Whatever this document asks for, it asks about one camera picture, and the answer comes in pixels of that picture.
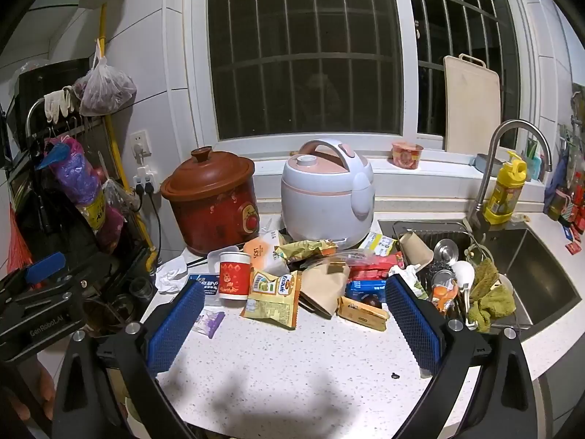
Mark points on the red white paper cup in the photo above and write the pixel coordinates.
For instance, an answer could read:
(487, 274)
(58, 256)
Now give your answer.
(234, 279)

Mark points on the blue plastic bag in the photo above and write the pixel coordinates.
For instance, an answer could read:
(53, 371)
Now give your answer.
(52, 155)

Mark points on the crumpled white tissue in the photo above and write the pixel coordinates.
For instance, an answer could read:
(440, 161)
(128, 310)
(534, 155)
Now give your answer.
(171, 274)

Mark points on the purple plastic bag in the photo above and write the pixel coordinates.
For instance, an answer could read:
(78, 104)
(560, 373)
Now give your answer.
(75, 173)

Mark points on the stainless steel sink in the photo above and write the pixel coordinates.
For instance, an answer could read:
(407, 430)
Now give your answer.
(534, 265)

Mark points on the white orange packet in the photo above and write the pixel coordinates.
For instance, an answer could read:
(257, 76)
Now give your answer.
(265, 251)

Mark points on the white power adapter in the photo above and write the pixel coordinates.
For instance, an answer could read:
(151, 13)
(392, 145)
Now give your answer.
(146, 180)

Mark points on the red plastic bag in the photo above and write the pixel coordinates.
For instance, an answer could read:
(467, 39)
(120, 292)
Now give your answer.
(18, 251)

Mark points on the black kitchen rack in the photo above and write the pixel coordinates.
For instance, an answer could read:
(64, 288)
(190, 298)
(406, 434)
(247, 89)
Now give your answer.
(45, 77)

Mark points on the steel kitchen faucet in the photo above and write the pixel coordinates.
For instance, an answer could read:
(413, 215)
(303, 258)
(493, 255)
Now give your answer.
(486, 173)

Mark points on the orange snack wrapper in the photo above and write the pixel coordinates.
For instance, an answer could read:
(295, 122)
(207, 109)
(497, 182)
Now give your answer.
(442, 295)

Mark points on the white crumpled wrapper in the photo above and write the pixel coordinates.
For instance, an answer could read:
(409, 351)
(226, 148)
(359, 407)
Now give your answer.
(411, 279)

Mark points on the purple white plastic wrapper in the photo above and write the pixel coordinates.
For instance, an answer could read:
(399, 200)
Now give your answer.
(210, 322)

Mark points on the red snack packet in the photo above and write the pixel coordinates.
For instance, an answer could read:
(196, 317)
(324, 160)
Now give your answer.
(370, 265)

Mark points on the green dish cloth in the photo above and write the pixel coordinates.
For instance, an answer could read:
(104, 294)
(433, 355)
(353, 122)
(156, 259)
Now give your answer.
(496, 304)

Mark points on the clear drinking glass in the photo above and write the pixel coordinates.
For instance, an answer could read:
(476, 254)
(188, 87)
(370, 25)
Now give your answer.
(140, 288)
(121, 307)

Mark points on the blue snack packet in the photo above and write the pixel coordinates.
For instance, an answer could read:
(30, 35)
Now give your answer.
(365, 287)

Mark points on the yellow drink bottle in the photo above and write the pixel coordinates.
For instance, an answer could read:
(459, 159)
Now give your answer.
(502, 192)

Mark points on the white plastic ladle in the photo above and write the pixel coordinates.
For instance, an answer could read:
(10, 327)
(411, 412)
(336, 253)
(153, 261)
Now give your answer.
(462, 272)

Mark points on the white pink rice cooker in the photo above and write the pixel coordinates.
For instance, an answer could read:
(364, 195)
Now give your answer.
(320, 192)

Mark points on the white framed window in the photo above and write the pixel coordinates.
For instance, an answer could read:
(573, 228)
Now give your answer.
(409, 55)

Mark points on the dark blue hanging cloth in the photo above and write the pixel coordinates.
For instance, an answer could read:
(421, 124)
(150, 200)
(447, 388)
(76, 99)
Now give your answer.
(555, 183)

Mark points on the white wall socket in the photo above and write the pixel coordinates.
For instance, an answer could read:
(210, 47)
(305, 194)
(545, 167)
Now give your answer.
(139, 144)

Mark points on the brown paper cup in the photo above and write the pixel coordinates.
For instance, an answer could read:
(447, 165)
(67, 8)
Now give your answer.
(418, 249)

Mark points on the yellow snack packet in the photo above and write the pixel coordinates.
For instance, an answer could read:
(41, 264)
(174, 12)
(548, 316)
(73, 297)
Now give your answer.
(269, 302)

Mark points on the yellow gas pipe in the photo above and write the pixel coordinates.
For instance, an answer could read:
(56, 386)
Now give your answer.
(119, 155)

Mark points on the yellow white blue packet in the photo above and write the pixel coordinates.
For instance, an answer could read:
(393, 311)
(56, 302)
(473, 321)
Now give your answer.
(379, 243)

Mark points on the white rubber gloves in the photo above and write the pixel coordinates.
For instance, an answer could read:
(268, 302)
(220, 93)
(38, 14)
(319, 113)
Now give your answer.
(57, 103)

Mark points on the red hanging packet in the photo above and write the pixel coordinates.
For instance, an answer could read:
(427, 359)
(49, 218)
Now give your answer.
(576, 219)

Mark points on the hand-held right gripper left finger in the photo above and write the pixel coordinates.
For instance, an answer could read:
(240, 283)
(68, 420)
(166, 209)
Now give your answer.
(176, 324)

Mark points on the brown clay slow cooker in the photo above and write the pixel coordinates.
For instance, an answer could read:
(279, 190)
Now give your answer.
(205, 210)

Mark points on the brown paper bag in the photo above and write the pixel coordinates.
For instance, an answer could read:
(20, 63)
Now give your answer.
(322, 288)

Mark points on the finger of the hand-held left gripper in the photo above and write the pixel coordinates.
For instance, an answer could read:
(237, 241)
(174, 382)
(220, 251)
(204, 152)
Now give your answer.
(43, 267)

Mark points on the steel wool scrubber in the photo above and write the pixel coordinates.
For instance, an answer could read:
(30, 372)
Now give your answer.
(441, 270)

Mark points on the blue white flat box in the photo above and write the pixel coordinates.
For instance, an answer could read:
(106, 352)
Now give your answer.
(212, 283)

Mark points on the beige cutting board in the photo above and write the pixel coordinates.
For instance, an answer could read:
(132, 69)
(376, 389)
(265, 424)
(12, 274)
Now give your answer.
(470, 105)

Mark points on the clear bag with dark contents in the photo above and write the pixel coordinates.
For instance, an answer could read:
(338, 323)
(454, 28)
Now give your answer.
(107, 89)

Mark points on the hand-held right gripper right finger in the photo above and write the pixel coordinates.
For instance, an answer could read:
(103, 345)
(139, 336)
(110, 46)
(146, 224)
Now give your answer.
(413, 329)

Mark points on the person's left hand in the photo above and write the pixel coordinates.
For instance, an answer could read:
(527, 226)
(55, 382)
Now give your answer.
(45, 386)

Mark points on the green gold snack wrapper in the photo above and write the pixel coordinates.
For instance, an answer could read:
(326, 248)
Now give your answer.
(301, 250)

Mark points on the blue grey dish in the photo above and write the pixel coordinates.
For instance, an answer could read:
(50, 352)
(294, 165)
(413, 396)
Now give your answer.
(482, 162)

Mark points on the yellow cardboard box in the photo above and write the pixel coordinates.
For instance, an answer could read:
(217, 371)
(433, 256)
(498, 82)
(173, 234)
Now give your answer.
(361, 318)

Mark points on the red instant noodle bowl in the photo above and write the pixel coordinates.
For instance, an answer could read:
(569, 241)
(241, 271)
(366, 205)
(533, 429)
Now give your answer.
(406, 158)

